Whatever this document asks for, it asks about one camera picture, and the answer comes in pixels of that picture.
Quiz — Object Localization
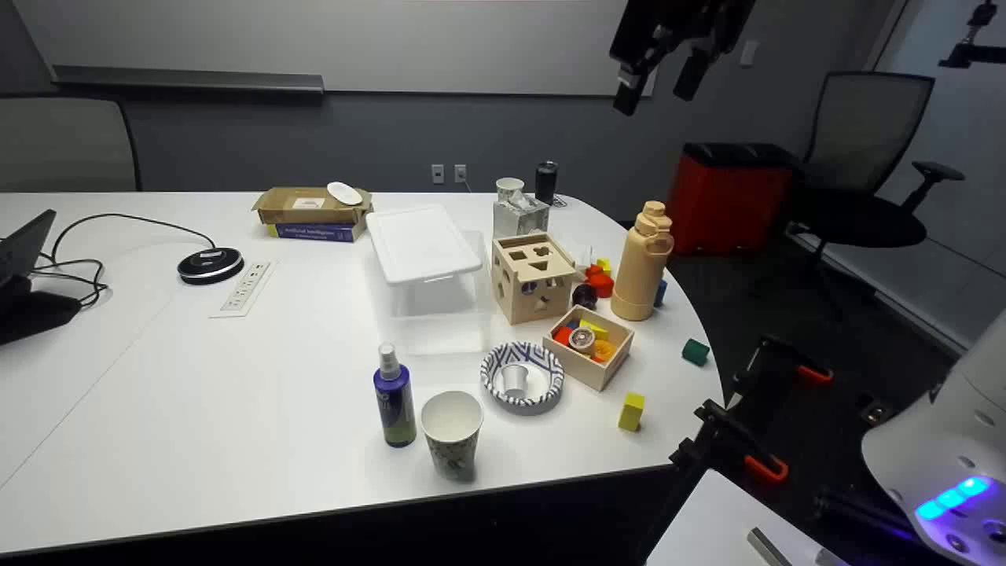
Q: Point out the black clamp with orange handles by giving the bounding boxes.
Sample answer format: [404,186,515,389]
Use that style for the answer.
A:
[671,338,834,488]

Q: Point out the yellow wooden block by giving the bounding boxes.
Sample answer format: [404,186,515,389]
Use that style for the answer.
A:
[619,392,646,430]

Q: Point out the blue patterned paper plate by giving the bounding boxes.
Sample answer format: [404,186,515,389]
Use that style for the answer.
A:
[480,344,565,416]

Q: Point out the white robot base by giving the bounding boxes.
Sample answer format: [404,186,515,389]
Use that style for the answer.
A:
[860,312,1006,566]

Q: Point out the white paper cup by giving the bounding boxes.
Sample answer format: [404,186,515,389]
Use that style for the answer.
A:
[418,389,485,482]

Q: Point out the cardboard box with book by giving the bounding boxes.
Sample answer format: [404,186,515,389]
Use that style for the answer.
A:
[254,183,373,243]

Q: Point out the red toy block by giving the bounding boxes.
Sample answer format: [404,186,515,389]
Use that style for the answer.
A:
[585,260,613,298]

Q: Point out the black round speaker puck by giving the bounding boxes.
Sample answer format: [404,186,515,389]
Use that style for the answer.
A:
[176,250,244,286]

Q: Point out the black cable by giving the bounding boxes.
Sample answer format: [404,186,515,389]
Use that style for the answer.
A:
[32,210,219,307]

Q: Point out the white coffee pod on plate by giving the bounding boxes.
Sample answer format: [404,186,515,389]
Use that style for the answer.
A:
[502,361,529,400]

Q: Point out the green wooden block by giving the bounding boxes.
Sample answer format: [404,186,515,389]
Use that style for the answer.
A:
[683,339,710,367]

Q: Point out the black office chair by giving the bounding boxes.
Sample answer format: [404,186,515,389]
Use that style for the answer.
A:
[785,71,963,252]

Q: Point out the black toy block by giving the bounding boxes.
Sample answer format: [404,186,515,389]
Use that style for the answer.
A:
[573,282,596,312]

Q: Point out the red storage bin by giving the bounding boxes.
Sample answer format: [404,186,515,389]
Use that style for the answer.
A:
[671,143,791,256]

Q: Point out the black laptop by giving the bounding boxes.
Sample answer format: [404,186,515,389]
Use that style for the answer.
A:
[0,210,81,347]

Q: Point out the wooden shape sorter cube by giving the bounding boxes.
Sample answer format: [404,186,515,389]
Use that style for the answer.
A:
[490,234,576,323]

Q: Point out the blue spray bottle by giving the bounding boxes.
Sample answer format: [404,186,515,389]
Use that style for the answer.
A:
[373,347,414,448]

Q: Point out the tan plastic bottle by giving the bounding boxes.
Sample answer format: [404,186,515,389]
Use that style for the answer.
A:
[609,201,674,320]

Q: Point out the black can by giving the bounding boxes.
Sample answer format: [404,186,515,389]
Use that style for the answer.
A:
[534,160,560,204]

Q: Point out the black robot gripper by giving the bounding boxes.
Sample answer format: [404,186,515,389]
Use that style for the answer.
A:
[609,0,753,118]

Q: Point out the white power strip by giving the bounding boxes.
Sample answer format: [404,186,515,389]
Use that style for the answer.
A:
[217,260,271,317]

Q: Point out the clear plastic bin with lid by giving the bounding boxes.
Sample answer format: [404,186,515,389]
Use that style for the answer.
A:
[368,204,485,354]

